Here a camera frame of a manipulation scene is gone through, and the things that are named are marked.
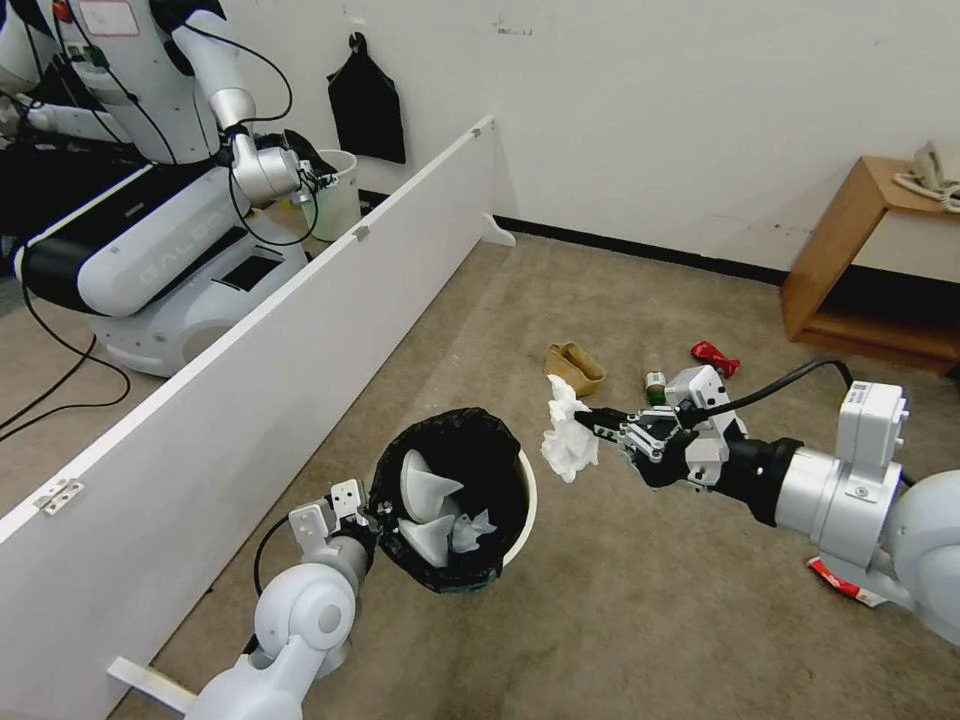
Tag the silver metal hinge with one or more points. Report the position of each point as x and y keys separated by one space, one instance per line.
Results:
x=58 y=496

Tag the long white partition board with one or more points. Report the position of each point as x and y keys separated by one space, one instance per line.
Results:
x=225 y=420

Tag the white paper cone cup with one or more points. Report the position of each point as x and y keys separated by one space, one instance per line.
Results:
x=424 y=487
x=424 y=540

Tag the small green-capped bottle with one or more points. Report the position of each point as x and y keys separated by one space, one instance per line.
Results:
x=655 y=382

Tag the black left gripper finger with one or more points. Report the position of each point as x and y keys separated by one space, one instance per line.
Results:
x=382 y=514

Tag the crumpled brown paper bag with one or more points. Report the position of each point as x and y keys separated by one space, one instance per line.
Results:
x=577 y=367

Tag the small crumpled white tissue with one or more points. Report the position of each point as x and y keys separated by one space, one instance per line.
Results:
x=472 y=531

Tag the white waste bin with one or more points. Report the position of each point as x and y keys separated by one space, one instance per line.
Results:
x=334 y=199

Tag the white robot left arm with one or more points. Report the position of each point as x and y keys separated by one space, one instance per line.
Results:
x=300 y=615

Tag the crumpled red wrapper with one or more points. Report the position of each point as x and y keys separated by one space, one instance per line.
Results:
x=709 y=354

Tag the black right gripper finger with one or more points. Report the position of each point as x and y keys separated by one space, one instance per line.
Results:
x=637 y=454
x=634 y=417

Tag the black skirting strip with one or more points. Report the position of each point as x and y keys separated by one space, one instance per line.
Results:
x=637 y=247

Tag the white Galbot robot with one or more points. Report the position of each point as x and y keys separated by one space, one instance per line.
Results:
x=172 y=255

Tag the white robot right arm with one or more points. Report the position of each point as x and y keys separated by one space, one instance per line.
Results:
x=847 y=495

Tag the beige desk telephone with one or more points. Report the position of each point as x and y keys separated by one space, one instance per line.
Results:
x=934 y=169

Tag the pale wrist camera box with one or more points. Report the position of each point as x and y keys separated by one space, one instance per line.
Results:
x=696 y=390
x=347 y=500

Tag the black bag on wall hook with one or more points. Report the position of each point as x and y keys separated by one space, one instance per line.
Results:
x=367 y=105

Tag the white bin with black liner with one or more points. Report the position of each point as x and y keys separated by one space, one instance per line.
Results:
x=495 y=457

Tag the red and white packet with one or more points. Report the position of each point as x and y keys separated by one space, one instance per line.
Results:
x=836 y=579

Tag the wooden side table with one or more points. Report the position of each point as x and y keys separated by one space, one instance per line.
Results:
x=832 y=232

